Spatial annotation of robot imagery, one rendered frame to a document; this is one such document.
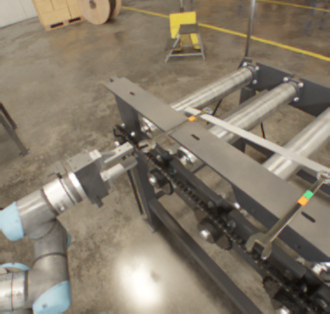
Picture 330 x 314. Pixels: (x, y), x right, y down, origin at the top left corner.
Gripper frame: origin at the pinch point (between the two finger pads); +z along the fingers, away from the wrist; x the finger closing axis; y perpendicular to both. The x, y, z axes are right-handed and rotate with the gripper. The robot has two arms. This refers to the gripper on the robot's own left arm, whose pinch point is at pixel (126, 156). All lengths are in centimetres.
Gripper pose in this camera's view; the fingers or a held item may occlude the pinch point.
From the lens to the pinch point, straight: 60.0
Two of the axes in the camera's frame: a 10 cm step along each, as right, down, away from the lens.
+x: -1.0, -7.1, -6.9
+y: 6.1, 5.1, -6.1
